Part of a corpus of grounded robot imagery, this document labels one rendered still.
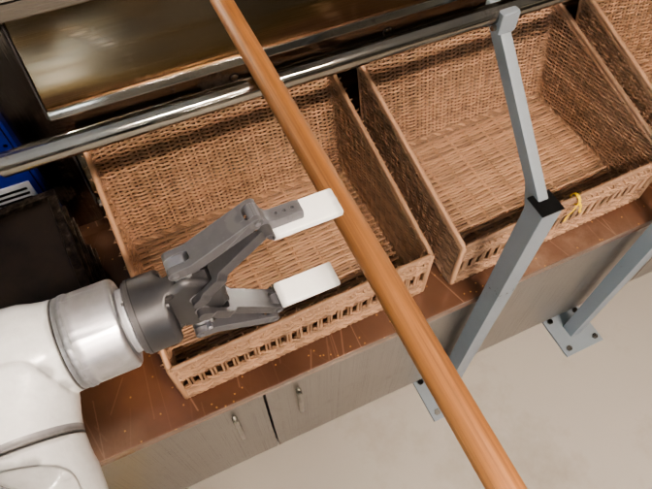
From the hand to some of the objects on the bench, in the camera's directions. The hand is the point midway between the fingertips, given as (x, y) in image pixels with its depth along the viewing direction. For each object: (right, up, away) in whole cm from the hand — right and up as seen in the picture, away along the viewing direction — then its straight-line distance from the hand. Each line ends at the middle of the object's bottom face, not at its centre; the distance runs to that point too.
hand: (326, 244), depth 58 cm
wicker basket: (+42, +19, +84) cm, 96 cm away
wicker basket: (-13, -3, +71) cm, 72 cm away
